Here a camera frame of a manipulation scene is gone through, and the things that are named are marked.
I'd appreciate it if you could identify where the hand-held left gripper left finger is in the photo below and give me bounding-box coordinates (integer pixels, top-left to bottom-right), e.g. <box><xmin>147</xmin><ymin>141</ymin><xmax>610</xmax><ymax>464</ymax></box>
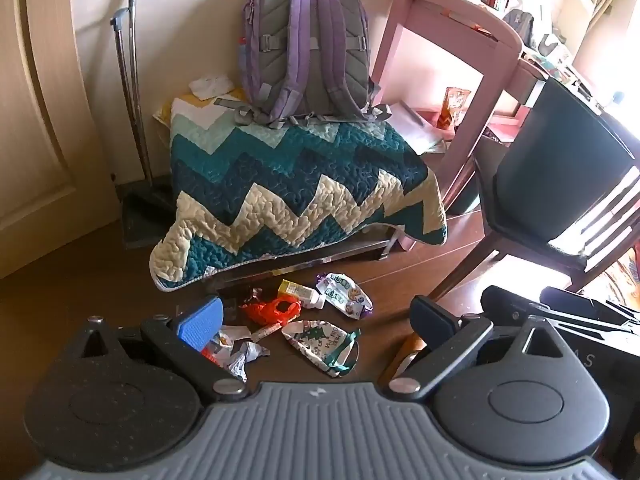
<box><xmin>82</xmin><ymin>296</ymin><xmax>251</xmax><ymax>403</ymax></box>

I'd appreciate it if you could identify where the pink desk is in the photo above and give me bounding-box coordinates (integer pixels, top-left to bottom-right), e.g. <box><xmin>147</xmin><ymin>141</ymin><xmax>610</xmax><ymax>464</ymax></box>
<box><xmin>370</xmin><ymin>0</ymin><xmax>551</xmax><ymax>211</ymax></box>

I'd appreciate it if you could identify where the beige wooden door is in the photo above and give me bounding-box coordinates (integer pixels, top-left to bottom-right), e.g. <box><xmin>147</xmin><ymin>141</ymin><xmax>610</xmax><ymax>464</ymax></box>
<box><xmin>0</xmin><ymin>0</ymin><xmax>122</xmax><ymax>281</ymax></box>

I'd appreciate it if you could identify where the white orange wrapper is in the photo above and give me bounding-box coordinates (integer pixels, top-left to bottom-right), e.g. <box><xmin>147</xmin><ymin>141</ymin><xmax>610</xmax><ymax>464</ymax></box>
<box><xmin>212</xmin><ymin>325</ymin><xmax>253</xmax><ymax>348</ymax></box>

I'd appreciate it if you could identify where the orange snack bag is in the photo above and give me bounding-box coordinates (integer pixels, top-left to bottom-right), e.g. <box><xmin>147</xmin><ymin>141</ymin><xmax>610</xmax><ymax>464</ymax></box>
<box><xmin>437</xmin><ymin>86</ymin><xmax>472</xmax><ymax>131</ymax></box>

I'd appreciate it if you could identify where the grey long-handled dustpan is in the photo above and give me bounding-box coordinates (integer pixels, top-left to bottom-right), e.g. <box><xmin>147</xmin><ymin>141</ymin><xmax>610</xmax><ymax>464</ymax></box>
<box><xmin>110</xmin><ymin>7</ymin><xmax>177</xmax><ymax>252</ymax></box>

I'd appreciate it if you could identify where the white red stick wrapper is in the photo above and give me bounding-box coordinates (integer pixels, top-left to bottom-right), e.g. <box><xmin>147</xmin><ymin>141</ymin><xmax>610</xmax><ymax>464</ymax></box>
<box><xmin>250</xmin><ymin>322</ymin><xmax>286</xmax><ymax>343</ymax></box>

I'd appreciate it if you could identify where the crumpled silver wrapper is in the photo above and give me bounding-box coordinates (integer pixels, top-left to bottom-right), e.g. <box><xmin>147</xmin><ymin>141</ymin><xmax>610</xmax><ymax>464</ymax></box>
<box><xmin>220</xmin><ymin>342</ymin><xmax>271</xmax><ymax>382</ymax></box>

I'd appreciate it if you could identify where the orange packet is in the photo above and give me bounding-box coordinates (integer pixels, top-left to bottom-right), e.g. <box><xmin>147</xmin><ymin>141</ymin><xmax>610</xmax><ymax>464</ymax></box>
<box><xmin>377</xmin><ymin>335</ymin><xmax>426</xmax><ymax>386</ymax></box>

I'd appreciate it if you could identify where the yellow drink carton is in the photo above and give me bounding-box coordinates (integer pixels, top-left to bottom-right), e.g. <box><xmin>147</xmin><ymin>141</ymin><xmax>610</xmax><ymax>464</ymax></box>
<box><xmin>277</xmin><ymin>280</ymin><xmax>327</xmax><ymax>310</ymax></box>

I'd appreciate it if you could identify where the dark wooden chair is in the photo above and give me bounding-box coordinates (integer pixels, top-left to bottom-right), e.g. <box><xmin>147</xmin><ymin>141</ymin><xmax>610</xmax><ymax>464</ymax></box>
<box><xmin>427</xmin><ymin>77</ymin><xmax>640</xmax><ymax>301</ymax></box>

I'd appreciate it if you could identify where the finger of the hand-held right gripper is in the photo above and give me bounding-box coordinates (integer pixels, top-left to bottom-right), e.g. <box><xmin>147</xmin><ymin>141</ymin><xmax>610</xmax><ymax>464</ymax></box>
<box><xmin>480</xmin><ymin>285</ymin><xmax>551</xmax><ymax>328</ymax></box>
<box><xmin>541</xmin><ymin>286</ymin><xmax>640</xmax><ymax>322</ymax></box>

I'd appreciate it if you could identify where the teal white zigzag quilt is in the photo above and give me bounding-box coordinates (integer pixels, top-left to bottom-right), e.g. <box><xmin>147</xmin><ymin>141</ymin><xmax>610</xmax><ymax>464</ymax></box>
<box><xmin>150</xmin><ymin>87</ymin><xmax>448</xmax><ymax>293</ymax></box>

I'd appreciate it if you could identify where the purple grey backpack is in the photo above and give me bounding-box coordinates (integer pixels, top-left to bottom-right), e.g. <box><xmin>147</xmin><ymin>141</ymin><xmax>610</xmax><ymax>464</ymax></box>
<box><xmin>239</xmin><ymin>0</ymin><xmax>393</xmax><ymax>128</ymax></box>

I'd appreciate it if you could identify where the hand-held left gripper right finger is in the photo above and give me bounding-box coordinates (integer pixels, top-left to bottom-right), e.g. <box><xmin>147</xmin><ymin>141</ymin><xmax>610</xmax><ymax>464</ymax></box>
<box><xmin>387</xmin><ymin>295</ymin><xmax>566</xmax><ymax>401</ymax></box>

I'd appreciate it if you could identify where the red plastic bag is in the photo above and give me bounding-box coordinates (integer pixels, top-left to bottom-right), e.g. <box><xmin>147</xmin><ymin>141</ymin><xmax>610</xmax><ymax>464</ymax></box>
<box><xmin>241</xmin><ymin>296</ymin><xmax>302</xmax><ymax>325</ymax></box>

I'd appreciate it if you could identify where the yellow cloth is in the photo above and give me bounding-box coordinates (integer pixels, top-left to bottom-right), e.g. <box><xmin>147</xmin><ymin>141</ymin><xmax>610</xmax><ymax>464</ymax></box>
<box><xmin>152</xmin><ymin>90</ymin><xmax>201</xmax><ymax>128</ymax></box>

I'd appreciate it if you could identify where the purple white snack wrapper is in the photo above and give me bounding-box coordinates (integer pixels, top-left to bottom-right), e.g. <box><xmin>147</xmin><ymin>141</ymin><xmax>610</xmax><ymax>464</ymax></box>
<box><xmin>315</xmin><ymin>272</ymin><xmax>375</xmax><ymax>320</ymax></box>

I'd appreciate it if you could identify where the grey small bag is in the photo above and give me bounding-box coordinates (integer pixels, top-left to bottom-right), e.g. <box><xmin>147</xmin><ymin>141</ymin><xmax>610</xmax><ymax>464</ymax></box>
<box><xmin>502</xmin><ymin>9</ymin><xmax>535</xmax><ymax>41</ymax></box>

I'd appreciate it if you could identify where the pale pink folder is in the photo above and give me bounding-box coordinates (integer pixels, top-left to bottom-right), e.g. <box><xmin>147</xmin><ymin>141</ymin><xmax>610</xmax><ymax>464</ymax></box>
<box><xmin>387</xmin><ymin>101</ymin><xmax>448</xmax><ymax>156</ymax></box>

